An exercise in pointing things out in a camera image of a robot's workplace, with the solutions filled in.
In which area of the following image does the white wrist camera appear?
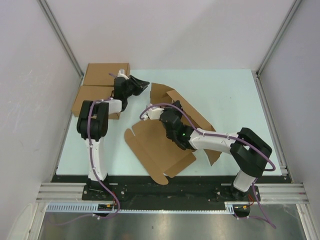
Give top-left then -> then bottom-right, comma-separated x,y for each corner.
142,103 -> 164,121
117,69 -> 129,80

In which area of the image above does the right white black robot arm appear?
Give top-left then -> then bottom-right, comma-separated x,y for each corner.
158,101 -> 276,201

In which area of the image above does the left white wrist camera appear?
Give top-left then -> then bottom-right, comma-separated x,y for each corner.
117,69 -> 129,80

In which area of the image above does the right aluminium frame post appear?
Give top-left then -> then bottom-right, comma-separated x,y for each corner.
257,0 -> 303,76

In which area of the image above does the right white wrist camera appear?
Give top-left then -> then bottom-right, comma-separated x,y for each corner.
142,103 -> 164,121

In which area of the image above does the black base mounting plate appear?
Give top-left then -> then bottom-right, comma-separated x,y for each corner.
51,175 -> 292,202

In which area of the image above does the aluminium front rail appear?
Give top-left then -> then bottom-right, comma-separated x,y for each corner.
36,183 -> 309,204

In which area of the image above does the aluminium frame post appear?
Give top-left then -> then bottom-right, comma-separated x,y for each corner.
37,0 -> 84,79
257,0 -> 303,76

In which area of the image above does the white slotted cable duct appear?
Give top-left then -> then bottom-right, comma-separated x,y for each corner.
46,201 -> 249,214

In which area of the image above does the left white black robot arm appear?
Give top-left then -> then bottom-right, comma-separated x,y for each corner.
76,72 -> 150,182

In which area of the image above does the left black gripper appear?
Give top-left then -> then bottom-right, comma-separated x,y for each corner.
123,75 -> 150,99

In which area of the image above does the left aluminium frame post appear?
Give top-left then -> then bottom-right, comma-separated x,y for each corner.
37,0 -> 84,79

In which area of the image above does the cardboard box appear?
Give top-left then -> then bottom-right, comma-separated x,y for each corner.
71,85 -> 121,120
83,63 -> 130,87
124,83 -> 215,185

